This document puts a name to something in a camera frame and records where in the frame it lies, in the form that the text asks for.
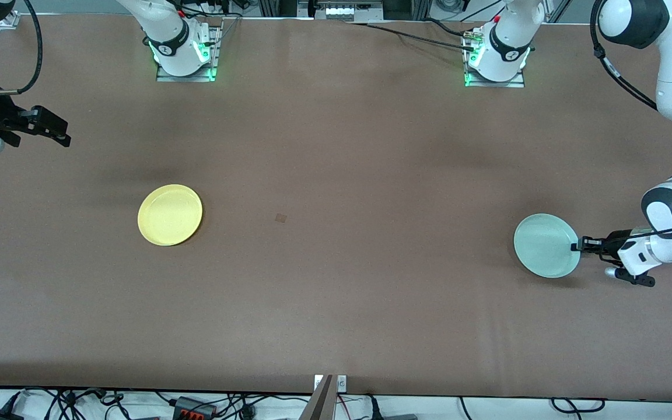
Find short black table cable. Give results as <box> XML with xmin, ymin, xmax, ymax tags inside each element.
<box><xmin>423</xmin><ymin>17</ymin><xmax>468</xmax><ymax>37</ymax></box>

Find aluminium frame rack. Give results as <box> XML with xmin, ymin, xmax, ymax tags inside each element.
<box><xmin>259</xmin><ymin>0</ymin><xmax>433</xmax><ymax>22</ymax></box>

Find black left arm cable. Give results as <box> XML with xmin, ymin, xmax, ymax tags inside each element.
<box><xmin>590</xmin><ymin>0</ymin><xmax>672</xmax><ymax>240</ymax></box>

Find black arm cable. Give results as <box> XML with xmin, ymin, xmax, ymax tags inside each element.
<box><xmin>0</xmin><ymin>0</ymin><xmax>42</xmax><ymax>96</ymax></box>
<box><xmin>590</xmin><ymin>0</ymin><xmax>672</xmax><ymax>240</ymax></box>

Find long black table cable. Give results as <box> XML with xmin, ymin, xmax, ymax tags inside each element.
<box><xmin>345</xmin><ymin>22</ymin><xmax>478</xmax><ymax>52</ymax></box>

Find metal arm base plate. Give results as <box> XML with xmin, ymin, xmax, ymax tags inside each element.
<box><xmin>156</xmin><ymin>26</ymin><xmax>221</xmax><ymax>82</ymax></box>
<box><xmin>464</xmin><ymin>35</ymin><xmax>526</xmax><ymax>88</ymax></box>

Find black box with orange connectors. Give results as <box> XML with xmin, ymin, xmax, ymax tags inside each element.
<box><xmin>173</xmin><ymin>397</ymin><xmax>218</xmax><ymax>418</ymax></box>

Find light green plate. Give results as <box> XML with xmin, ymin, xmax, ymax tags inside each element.
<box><xmin>514</xmin><ymin>213</ymin><xmax>580</xmax><ymax>278</ymax></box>

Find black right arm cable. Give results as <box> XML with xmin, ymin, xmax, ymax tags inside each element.
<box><xmin>0</xmin><ymin>0</ymin><xmax>42</xmax><ymax>96</ymax></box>

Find grey camera stand post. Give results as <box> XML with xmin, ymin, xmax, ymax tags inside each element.
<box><xmin>299</xmin><ymin>374</ymin><xmax>335</xmax><ymax>420</ymax></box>

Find yellow plate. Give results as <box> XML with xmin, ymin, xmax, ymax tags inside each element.
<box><xmin>138</xmin><ymin>184</ymin><xmax>203</xmax><ymax>246</ymax></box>

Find black looped floor cable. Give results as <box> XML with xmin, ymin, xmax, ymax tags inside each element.
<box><xmin>551</xmin><ymin>398</ymin><xmax>606</xmax><ymax>414</ymax></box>

